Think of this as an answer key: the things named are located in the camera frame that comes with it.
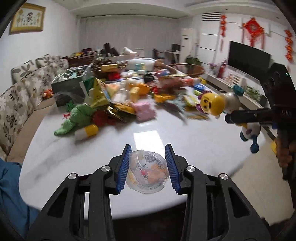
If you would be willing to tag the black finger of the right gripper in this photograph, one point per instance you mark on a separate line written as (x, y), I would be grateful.
(263, 116)

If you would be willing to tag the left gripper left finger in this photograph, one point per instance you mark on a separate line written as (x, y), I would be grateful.
(79, 209)

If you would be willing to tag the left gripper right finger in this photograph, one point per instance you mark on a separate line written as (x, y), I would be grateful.
(216, 209)

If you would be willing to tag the yellow head doll toy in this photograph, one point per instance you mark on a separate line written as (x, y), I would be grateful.
(216, 104)

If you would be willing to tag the clear plastic jelly cup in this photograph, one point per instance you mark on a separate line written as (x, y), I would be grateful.
(147, 173)

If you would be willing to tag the yellow white capsule toy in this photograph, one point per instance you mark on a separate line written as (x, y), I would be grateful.
(86, 132)

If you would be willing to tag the black television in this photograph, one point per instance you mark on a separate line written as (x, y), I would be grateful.
(249, 60)

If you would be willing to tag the red chinese knot decoration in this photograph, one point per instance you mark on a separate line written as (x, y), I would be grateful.
(254, 32)

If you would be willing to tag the blue cloth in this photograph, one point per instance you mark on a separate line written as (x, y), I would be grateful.
(19, 215)

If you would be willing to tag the green plush crocodile toy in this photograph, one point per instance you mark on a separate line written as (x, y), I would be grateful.
(80, 116)

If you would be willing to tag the white standing air conditioner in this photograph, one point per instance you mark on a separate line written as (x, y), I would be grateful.
(186, 43)

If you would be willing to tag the pink block toy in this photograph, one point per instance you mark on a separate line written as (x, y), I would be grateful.
(143, 111)

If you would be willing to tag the yellow green snack bag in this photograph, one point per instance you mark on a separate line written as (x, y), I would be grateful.
(96, 94)

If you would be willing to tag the dark green wrapped box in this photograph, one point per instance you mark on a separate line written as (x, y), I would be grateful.
(68, 82)

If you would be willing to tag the floral patterned sofa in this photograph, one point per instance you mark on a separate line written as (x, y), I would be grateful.
(31, 83)

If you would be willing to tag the framed wall picture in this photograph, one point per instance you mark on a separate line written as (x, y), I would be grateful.
(29, 18)

